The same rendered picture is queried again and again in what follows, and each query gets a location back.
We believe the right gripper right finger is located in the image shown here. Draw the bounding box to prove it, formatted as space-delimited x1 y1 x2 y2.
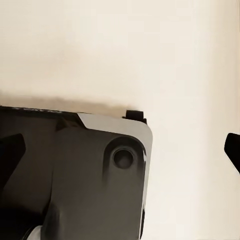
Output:
224 133 240 173

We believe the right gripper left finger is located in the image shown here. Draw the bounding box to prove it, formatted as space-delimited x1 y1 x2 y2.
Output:
0 133 26 193

